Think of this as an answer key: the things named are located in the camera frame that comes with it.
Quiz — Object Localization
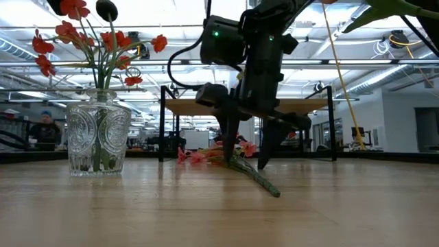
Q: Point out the coiled black cable ring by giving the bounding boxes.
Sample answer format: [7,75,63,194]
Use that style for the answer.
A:
[124,66,142,80]

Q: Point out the red artificial flower bunch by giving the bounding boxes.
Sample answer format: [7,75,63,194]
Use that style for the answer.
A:
[32,0,169,172]

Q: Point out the long ceiling light strip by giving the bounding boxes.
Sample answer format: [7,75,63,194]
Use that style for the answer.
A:
[0,58,439,68]

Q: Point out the dark artificial tulip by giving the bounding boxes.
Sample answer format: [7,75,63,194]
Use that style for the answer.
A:
[95,0,119,91]

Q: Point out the pink artificial blossom spray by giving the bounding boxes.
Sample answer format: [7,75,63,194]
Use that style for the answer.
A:
[176,132,281,199]

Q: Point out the person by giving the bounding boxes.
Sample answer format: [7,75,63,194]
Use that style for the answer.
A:
[29,109,62,152]

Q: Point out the silver ventilation duct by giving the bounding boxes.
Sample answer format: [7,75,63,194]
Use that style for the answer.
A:
[335,51,439,100]

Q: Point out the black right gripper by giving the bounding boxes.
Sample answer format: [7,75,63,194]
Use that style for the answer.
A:
[195,34,313,171]

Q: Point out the yellow hanging cable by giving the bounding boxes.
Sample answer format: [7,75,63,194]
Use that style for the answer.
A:
[320,0,366,151]

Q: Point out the black ceiling cable reel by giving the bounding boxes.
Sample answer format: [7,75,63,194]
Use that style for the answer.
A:
[127,30,152,61]
[373,29,426,60]

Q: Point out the clear cut-glass vase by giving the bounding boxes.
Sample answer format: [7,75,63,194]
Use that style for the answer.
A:
[65,88,132,178]

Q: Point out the black curved hose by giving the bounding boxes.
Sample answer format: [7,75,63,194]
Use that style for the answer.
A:
[0,130,30,152]

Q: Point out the small black monitor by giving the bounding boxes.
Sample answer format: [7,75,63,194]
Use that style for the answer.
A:
[350,126,373,147]

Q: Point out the dark door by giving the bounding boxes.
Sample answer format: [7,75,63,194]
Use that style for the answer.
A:
[414,106,439,152]

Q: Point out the black aluminium table frame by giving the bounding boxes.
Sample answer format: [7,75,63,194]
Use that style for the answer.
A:
[0,150,439,165]

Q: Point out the wooden shelf with black legs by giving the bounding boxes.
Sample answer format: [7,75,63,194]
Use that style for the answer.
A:
[158,84,338,163]

